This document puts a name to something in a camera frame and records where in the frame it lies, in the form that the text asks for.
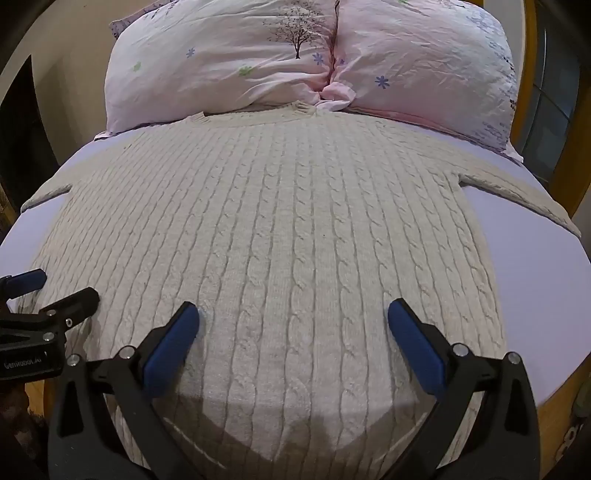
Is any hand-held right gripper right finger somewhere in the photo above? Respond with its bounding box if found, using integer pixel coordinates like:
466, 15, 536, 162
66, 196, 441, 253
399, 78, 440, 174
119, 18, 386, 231
387, 298, 542, 480

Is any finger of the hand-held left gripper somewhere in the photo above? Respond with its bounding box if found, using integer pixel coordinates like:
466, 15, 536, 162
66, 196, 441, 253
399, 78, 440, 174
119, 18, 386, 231
0, 287, 101, 344
0, 269, 48, 305

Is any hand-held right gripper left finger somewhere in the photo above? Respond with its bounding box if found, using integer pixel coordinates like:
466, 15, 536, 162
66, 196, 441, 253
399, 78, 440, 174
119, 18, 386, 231
47, 301, 201, 480

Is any cream cable-knit sweater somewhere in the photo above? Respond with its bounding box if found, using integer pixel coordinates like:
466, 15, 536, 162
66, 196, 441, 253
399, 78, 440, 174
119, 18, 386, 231
21, 102, 581, 480

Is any pink floral pillow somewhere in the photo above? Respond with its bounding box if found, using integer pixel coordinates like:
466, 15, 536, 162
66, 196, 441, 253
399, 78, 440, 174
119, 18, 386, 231
318, 0, 525, 163
104, 0, 341, 134

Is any wooden bed frame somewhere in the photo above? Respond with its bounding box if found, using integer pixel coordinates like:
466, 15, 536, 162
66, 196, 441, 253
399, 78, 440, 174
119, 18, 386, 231
519, 0, 591, 480

